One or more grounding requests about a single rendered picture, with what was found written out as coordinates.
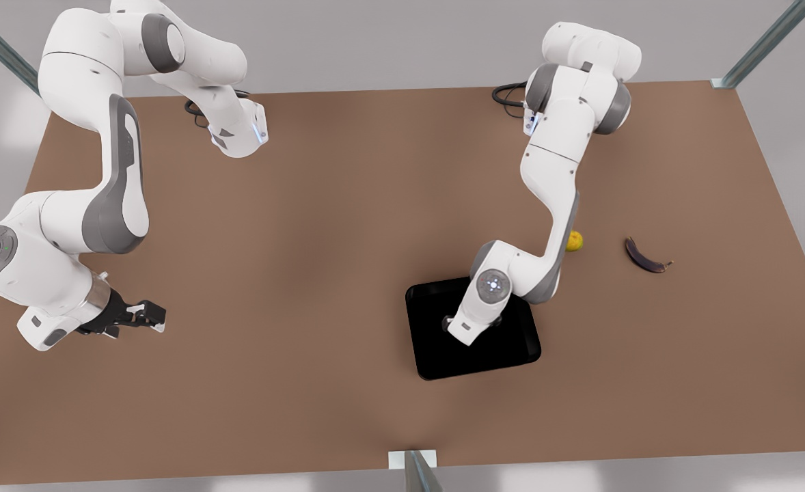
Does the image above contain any black rectangular tray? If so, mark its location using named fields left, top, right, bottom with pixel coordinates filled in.
left=405, top=275, right=543, bottom=382

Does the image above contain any dark purple curved eggplant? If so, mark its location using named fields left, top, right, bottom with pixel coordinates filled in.
left=624, top=236, right=675, bottom=275

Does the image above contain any black right arm cable loop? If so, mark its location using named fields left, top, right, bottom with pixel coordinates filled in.
left=183, top=88, right=254, bottom=131

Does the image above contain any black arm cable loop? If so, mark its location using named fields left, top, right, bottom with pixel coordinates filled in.
left=491, top=81, right=530, bottom=121
left=183, top=88, right=254, bottom=131

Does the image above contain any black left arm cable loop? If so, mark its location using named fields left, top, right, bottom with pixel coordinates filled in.
left=491, top=81, right=530, bottom=121

